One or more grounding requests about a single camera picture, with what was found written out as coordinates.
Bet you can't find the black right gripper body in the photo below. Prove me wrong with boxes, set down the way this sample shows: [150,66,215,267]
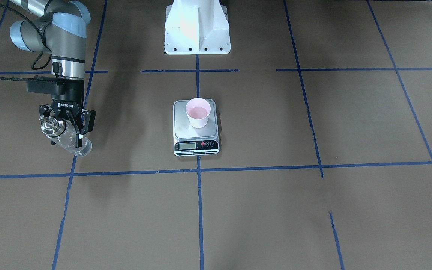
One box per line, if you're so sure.
[50,81,85,121]

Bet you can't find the clear glass sauce bottle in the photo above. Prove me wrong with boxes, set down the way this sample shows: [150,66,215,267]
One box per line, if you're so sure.
[57,118,92,156]

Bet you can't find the pink paper cup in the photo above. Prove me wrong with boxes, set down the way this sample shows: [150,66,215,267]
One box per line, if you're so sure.
[185,97,212,129]

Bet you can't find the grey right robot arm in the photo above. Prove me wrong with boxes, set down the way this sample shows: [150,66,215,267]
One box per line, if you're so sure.
[10,0,96,156]

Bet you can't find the digital kitchen scale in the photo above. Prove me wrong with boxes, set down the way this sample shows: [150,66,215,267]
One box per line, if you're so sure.
[173,99,221,157]

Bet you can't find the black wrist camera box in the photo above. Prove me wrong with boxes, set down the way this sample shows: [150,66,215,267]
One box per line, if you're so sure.
[26,76,65,96]

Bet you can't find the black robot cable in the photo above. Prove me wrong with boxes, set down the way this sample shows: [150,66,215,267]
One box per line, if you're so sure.
[0,3,57,81]

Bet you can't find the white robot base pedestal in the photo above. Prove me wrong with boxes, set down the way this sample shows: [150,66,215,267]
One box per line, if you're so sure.
[163,0,231,55]

